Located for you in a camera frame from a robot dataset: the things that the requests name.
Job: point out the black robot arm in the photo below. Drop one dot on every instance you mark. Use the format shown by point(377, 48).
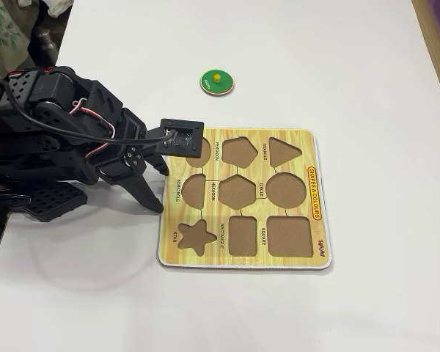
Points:
point(29, 146)

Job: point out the black square wrist camera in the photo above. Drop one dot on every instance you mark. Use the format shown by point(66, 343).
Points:
point(183, 137)

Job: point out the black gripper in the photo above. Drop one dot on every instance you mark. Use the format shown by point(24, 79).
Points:
point(133, 158)

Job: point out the black grid table clamp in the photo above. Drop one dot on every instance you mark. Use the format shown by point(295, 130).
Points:
point(55, 201)

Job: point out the floral patterned cloth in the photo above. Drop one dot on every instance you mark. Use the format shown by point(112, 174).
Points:
point(0, 36)

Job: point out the green circle piece yellow pin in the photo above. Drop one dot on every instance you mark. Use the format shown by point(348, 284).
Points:
point(223, 86)

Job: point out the dark metal bottle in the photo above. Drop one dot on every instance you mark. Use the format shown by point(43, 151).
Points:
point(44, 47)

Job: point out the wooden shapes puzzle board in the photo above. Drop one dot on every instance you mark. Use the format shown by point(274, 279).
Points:
point(315, 234)

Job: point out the white crumpled cloth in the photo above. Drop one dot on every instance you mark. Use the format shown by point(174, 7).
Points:
point(58, 7)

